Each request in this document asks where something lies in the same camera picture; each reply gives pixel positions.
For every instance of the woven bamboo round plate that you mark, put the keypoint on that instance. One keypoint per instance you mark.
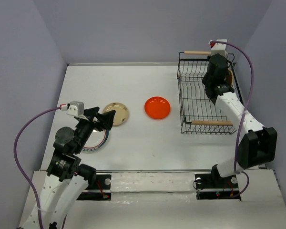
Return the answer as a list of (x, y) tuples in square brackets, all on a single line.
[(229, 77)]

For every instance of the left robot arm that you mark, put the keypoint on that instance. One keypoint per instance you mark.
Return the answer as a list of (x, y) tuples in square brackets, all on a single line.
[(66, 176)]

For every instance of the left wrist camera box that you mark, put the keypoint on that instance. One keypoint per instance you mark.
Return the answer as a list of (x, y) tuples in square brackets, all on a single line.
[(75, 109)]

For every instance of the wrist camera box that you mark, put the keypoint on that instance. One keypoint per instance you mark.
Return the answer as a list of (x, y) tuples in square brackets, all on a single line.
[(218, 48), (75, 109)]

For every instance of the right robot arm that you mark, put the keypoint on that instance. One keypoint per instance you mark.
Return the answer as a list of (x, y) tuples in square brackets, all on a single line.
[(255, 143)]

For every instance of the white plate teal red rim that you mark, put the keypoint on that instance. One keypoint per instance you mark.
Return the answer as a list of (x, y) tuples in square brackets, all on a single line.
[(96, 140)]

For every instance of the orange plate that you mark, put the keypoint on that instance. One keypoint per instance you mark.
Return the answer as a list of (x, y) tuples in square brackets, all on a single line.
[(157, 107)]

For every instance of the small cream floral plate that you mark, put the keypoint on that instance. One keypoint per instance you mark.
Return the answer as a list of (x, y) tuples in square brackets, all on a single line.
[(121, 112)]

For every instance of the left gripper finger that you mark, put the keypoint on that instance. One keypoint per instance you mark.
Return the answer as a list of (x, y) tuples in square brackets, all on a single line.
[(91, 112), (105, 120)]

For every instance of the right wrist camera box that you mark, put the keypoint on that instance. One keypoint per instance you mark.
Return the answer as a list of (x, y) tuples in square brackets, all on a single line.
[(218, 48)]

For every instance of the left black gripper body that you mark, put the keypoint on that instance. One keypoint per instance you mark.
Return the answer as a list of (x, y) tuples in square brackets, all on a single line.
[(84, 128)]

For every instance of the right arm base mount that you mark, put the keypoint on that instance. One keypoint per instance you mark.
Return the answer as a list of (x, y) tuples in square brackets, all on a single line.
[(208, 189)]

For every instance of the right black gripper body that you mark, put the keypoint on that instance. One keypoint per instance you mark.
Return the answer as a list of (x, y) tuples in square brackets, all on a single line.
[(205, 79)]

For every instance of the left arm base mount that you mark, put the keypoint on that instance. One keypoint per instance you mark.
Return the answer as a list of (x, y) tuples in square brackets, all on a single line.
[(100, 190)]

